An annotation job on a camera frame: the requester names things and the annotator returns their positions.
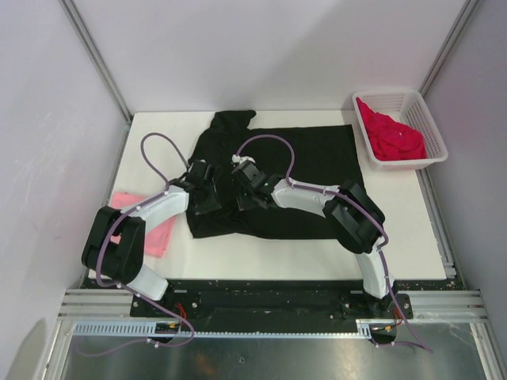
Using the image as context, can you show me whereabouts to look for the black t shirt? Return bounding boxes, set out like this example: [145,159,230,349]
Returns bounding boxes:
[186,109,367,241]

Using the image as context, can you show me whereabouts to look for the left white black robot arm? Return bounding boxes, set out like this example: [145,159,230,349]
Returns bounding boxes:
[82,160,221,317]

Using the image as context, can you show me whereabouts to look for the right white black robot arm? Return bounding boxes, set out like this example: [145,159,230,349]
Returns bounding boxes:
[232,154,395,317]

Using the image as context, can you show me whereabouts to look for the pink folded t shirt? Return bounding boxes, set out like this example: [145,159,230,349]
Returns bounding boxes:
[109,192,176,258]

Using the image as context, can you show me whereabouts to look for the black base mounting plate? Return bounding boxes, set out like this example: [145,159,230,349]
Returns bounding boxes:
[80,278,413,334]

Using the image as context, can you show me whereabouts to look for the red crumpled t shirt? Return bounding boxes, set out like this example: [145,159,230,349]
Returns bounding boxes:
[356,98,427,162]

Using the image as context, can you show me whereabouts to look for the white plastic basket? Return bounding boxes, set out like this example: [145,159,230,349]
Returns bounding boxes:
[352,88,448,171]

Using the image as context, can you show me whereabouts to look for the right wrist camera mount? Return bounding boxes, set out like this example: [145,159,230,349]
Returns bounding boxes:
[231,154,256,166]

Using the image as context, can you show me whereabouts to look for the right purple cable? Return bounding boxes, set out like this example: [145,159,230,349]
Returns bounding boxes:
[235,135,434,354]

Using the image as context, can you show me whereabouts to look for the grey slotted cable duct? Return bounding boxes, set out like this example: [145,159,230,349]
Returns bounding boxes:
[73,318,397,340]

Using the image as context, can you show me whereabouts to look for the left aluminium frame post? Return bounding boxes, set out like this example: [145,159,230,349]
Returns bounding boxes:
[59,0,133,124]

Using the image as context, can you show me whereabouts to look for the aluminium frame post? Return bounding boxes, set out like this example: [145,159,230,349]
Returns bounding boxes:
[419,0,484,97]
[59,0,133,124]

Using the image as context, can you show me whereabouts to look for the right aluminium frame post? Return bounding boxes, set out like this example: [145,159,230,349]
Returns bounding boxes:
[419,0,484,97]

